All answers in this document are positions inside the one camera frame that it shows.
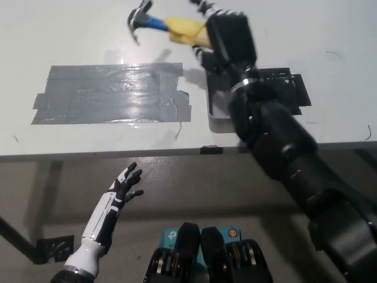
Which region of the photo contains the gray duct tape patch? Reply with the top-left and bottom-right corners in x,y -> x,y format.
30,62 -> 193,126

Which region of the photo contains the hammer with yellow handle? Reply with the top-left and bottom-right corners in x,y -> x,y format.
127,0 -> 211,50

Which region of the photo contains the black robot body with teal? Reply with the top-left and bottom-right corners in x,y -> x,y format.
144,222 -> 272,283

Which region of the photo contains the black diagonal table brace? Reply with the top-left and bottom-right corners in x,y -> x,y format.
0,216 -> 39,265

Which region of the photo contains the gray table leg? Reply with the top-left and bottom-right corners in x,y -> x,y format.
37,160 -> 65,240

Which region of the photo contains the small black tape piece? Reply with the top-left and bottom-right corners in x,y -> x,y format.
199,144 -> 224,156

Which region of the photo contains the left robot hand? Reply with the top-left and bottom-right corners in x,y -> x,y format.
81,162 -> 144,248

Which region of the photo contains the gray perforated plastic container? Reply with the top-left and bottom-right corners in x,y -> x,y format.
205,70 -> 241,134

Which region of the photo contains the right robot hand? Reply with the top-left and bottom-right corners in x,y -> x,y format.
189,0 -> 259,76

